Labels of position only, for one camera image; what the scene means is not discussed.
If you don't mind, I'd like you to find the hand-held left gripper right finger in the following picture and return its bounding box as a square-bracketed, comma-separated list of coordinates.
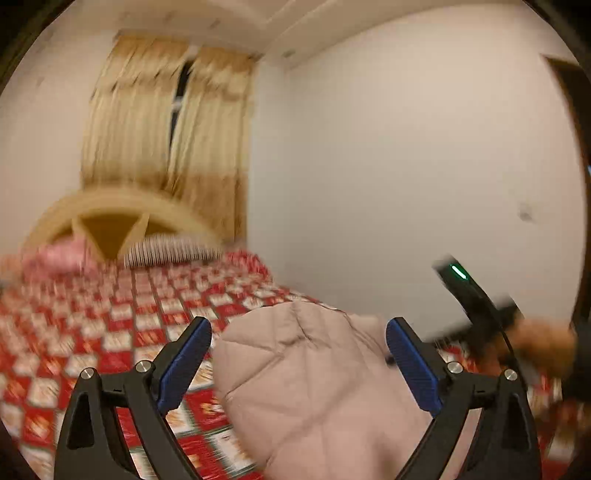
[386, 318, 542, 480]

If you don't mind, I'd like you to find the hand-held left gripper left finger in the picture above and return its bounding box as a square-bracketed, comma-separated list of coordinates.
[54, 316, 213, 480]

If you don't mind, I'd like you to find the beige puffer jacket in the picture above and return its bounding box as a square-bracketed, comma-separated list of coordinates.
[211, 300, 481, 480]

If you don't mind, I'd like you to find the person's right hand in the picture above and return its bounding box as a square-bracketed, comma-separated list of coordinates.
[505, 318, 578, 377]

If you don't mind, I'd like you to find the red patterned bedspread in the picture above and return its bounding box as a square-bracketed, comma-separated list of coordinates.
[0, 249, 568, 480]

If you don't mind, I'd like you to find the striped pillow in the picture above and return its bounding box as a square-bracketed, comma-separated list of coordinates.
[124, 233, 225, 268]

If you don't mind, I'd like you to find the cream wooden headboard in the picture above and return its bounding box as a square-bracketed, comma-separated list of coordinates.
[23, 189, 222, 268]

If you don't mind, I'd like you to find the pink pillow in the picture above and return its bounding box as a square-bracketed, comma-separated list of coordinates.
[21, 237, 100, 280]

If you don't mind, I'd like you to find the yellow patterned curtain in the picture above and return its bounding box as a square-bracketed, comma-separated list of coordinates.
[81, 34, 190, 195]
[166, 46, 257, 243]

